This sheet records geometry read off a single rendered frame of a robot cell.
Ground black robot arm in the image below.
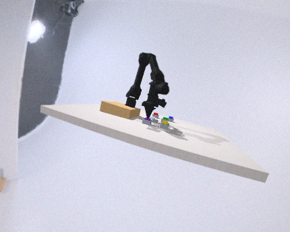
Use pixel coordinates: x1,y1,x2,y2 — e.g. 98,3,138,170
125,52,170,108

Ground red button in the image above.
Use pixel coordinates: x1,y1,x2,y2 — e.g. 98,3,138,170
152,113,159,119

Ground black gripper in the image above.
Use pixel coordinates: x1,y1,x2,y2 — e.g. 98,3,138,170
142,92,158,119

